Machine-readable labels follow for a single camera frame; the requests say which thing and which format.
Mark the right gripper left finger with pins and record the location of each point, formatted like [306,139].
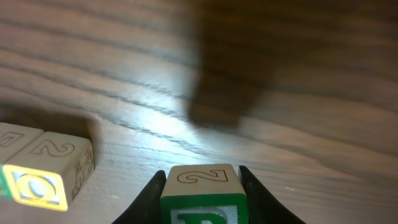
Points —
[145,209]

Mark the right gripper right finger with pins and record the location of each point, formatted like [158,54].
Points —
[263,207]

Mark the green B block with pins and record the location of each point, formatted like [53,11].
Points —
[205,193]

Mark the yellow O block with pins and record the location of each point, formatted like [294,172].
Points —
[50,171]

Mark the green R block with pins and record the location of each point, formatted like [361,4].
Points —
[13,139]

